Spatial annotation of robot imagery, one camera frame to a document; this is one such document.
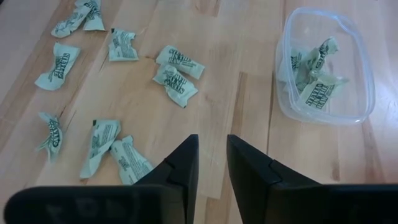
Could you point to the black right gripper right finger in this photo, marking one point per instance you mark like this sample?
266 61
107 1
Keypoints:
264 193

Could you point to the clear plastic container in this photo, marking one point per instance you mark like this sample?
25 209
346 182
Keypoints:
357 93

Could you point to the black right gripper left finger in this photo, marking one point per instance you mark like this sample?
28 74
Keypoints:
174 199

